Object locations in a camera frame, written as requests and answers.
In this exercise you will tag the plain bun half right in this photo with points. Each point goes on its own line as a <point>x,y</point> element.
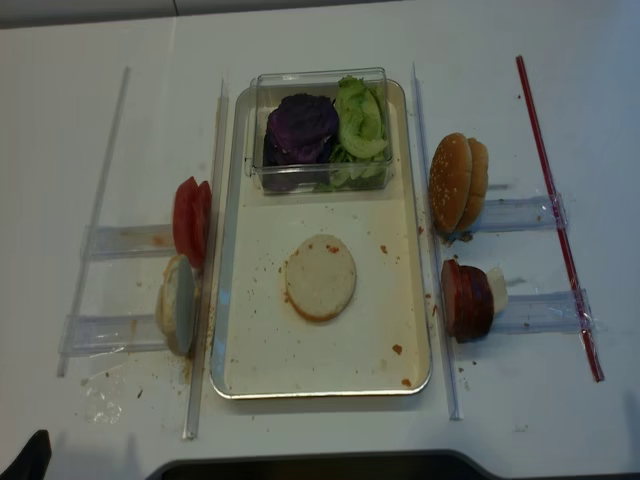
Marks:
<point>478,185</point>

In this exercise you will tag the clear rail right of tray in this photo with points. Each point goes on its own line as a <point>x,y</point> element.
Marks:
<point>447,356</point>

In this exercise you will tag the clear holder lower right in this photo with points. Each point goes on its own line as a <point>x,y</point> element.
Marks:
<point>555,312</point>

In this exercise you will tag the silver metal tray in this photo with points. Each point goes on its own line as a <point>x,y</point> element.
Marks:
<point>379,345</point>

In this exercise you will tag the clear plastic container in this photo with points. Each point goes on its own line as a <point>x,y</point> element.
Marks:
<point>267,91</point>

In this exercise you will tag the black object bottom left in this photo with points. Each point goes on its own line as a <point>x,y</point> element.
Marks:
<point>33,460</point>

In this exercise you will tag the clear holder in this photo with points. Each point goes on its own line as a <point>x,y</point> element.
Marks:
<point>87,335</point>
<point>516,215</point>
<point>555,312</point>
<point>120,242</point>

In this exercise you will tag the sesame bun top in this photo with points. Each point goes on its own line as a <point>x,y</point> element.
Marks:
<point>449,181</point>

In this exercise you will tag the sliced dark meat patties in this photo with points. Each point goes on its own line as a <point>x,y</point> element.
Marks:
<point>468,301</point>

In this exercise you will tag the front tomato slice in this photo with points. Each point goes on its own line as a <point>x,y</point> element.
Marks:
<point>183,221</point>

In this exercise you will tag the red plastic strip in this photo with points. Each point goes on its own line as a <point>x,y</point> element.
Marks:
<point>581,303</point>

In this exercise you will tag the rear tomato slice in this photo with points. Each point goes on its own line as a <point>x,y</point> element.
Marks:
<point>201,206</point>

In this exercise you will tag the bun bottom on tray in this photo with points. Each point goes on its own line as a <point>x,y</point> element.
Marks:
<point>320,278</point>

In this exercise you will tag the purple cabbage leaves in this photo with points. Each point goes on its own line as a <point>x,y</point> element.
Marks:
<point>301,131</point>

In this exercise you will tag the clear holder upper right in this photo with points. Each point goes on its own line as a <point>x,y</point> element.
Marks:
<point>516,215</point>

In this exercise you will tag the upright bun half left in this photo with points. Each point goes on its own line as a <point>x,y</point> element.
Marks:
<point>175,310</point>

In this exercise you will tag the white cheese slice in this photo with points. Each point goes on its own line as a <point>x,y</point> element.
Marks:
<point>497,284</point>

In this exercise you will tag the clear rail of tray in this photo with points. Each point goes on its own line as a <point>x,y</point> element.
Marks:
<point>191,423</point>
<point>447,356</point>

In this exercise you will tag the tomato slice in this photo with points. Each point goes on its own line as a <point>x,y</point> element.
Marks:
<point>201,206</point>
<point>183,221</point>

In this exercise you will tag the green lettuce leaves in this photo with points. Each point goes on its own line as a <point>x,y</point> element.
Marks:
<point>358,157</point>

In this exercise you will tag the clear holder lower left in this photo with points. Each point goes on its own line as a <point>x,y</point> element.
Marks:
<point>87,335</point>

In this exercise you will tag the dark base bottom edge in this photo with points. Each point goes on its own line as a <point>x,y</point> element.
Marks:
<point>402,465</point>

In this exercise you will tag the clear far left rail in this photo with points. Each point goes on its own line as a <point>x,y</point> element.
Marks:
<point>92,220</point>

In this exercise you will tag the clear rail left of tray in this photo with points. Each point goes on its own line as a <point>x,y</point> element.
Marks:
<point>191,423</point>

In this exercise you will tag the clear holder upper left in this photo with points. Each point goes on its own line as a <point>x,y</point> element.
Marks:
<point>120,242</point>

